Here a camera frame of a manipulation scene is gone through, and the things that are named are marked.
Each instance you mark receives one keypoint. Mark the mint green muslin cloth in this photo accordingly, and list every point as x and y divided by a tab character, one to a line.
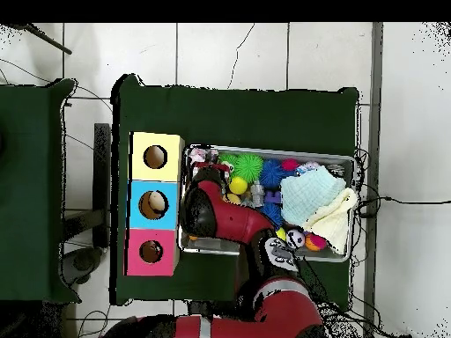
310	193

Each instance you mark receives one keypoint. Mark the cream yellow muslin cloth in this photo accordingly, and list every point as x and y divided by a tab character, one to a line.
338	222

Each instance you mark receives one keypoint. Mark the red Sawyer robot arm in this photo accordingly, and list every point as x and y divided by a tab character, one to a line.
239	222

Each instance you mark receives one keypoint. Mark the wooden box with three holes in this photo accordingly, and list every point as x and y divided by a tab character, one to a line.
168	211

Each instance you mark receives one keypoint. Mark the shallow clear mesh bin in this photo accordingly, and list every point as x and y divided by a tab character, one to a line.
350	176

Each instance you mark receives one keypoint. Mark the colourful printed packet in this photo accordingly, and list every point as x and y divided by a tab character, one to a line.
201	153

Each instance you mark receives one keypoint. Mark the green furry googly-eyed toy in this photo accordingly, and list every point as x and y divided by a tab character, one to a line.
227	162

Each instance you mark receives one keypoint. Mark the small yellow ball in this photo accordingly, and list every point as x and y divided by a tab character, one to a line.
238	185

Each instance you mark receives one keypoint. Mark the green spiky ball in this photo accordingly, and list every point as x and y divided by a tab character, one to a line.
249	168

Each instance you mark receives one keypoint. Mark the dark green table cloth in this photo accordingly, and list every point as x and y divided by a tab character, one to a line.
232	116

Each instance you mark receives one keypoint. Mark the blue spiky ball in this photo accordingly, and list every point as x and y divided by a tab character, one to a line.
273	215
272	174

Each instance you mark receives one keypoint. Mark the black upright panel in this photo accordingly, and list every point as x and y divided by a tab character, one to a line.
102	176

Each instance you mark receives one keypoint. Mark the black and white soccer ball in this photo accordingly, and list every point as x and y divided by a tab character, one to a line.
296	240

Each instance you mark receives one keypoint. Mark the grey stand base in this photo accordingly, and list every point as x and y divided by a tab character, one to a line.
81	264

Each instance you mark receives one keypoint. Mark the green covered side table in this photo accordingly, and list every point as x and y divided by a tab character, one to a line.
32	190

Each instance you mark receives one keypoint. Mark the black rod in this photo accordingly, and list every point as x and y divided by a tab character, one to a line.
42	39

